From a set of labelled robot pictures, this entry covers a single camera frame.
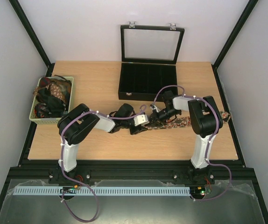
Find patterned paisley tie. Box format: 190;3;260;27
141;111;232;131

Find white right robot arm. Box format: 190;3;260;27
149;91;223;183

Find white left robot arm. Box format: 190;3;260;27
49;104;148;185

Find dark ties in basket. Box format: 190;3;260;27
32;74;73;119

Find black compartment display box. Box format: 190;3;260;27
118;21;185;101

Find brown patterned tie over basket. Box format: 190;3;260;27
33;84;66;103

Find pale green perforated basket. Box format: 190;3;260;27
28;76;75;126

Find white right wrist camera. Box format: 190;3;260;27
150;104;160;112

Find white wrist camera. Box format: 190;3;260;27
134;114;149;126
150;104;160;112

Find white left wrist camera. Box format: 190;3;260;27
134;114;149;126

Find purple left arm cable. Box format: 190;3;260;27
59;104;148;222

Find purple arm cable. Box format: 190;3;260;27
59;104;148;222
152;85;233;203

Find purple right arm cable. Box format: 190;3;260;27
152;85;233;203

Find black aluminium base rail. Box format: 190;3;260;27
6;160;258;185

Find light blue slotted cable duct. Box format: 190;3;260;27
13;186;190;196

